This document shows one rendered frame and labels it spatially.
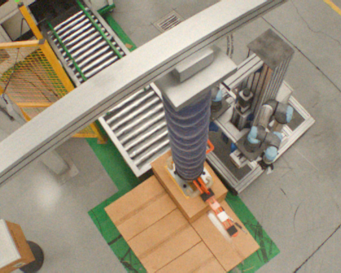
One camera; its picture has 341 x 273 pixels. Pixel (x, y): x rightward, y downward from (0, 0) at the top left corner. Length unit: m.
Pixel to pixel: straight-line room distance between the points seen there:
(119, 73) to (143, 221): 2.52
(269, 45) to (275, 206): 2.20
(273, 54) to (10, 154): 1.85
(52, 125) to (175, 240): 2.53
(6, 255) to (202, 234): 1.86
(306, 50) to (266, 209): 2.21
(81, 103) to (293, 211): 3.40
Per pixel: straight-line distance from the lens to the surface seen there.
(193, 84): 1.47
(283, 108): 2.83
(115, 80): 1.31
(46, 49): 2.79
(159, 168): 3.37
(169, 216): 3.68
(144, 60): 1.33
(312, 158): 4.58
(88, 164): 4.50
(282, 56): 2.61
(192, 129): 1.93
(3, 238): 3.60
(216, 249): 3.65
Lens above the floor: 4.18
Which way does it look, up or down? 70 degrees down
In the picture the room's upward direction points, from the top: 10 degrees counter-clockwise
